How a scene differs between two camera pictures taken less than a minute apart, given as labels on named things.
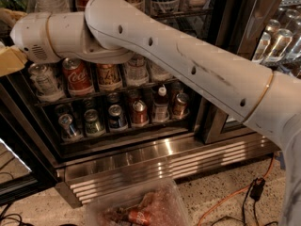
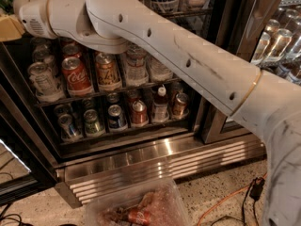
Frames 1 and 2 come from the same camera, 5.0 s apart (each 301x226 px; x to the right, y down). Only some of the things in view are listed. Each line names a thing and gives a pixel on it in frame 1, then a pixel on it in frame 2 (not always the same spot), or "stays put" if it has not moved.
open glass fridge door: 24,166 stays put
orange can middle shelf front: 109,76 stays put
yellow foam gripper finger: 11,59 -> 9,28
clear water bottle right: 156,73 stays put
